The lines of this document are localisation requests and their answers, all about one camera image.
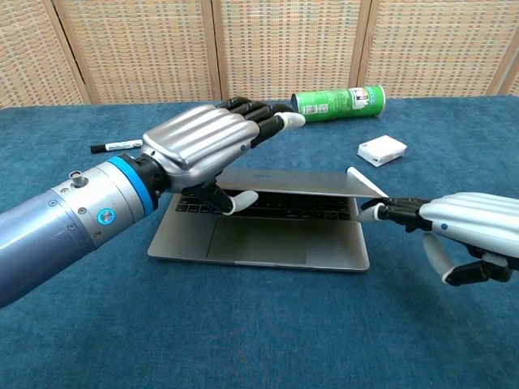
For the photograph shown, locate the small white pink box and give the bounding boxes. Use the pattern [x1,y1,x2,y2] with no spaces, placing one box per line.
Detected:
[356,135,408,169]

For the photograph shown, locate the silver laptop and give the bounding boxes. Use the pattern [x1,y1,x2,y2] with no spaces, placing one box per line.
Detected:
[147,166,385,273]

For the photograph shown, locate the blue cap whiteboard marker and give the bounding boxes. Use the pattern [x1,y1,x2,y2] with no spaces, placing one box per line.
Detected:
[346,165,390,199]

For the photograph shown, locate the black cap whiteboard marker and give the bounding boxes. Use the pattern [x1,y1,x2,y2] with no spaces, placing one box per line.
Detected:
[89,139,144,155]

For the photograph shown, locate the woven bamboo folding screen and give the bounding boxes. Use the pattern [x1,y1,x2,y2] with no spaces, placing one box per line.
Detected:
[0,0,519,109]

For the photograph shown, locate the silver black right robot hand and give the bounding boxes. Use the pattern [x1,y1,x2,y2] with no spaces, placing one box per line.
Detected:
[358,192,519,287]

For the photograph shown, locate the green chips can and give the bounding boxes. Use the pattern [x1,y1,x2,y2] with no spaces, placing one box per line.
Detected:
[290,83,387,123]

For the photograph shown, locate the blue felt table mat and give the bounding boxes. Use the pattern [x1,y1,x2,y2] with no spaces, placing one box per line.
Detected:
[0,95,519,389]

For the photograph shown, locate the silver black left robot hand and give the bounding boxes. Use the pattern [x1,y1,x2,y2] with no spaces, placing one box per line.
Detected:
[139,96,306,216]

